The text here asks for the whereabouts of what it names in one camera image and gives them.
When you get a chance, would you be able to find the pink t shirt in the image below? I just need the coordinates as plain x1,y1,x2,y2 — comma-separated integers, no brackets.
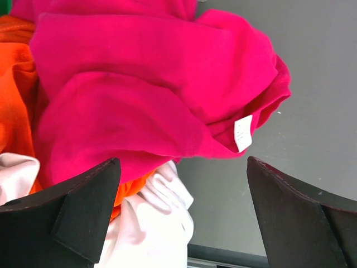
11,1,291,187

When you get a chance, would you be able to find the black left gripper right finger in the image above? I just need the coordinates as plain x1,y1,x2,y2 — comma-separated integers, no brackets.
247,156,356,268

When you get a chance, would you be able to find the orange t shirt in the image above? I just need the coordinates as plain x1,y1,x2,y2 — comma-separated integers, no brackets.
0,15,157,223

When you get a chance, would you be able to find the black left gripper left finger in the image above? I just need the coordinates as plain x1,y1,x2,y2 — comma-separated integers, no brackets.
1,158,121,267

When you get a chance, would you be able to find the green plastic bin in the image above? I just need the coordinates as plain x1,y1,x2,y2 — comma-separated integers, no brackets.
0,0,12,16

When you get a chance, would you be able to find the white t shirt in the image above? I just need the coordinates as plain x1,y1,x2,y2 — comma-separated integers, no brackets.
0,152,195,268

